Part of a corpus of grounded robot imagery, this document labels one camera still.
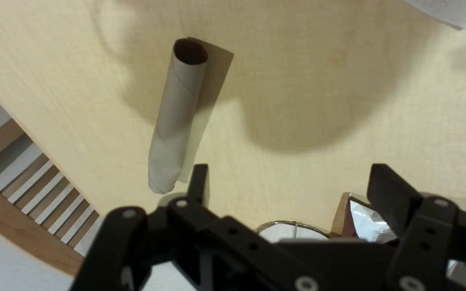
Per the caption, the light wooden slatted chair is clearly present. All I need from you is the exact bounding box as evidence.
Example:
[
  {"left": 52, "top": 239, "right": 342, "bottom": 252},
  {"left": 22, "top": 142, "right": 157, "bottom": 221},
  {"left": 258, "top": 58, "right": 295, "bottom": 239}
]
[{"left": 0, "top": 74, "right": 106, "bottom": 277}]

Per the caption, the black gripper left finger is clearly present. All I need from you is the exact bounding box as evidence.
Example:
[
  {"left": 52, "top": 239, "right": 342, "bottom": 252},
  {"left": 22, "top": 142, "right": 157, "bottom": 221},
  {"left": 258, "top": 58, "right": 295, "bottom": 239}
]
[{"left": 70, "top": 163, "right": 321, "bottom": 291}]

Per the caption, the white container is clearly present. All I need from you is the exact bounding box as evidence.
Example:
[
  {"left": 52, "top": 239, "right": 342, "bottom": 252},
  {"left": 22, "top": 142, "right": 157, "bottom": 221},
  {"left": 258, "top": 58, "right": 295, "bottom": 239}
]
[{"left": 255, "top": 218, "right": 334, "bottom": 245}]

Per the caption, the brown paper towel core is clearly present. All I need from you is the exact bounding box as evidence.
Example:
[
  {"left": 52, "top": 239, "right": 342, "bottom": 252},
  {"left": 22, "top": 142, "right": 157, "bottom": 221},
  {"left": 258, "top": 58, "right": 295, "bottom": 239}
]
[{"left": 148, "top": 35, "right": 211, "bottom": 195}]

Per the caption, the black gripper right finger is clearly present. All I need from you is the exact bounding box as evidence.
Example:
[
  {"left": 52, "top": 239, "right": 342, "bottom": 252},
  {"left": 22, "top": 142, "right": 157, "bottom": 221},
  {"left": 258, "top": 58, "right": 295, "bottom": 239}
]
[{"left": 368, "top": 163, "right": 466, "bottom": 291}]

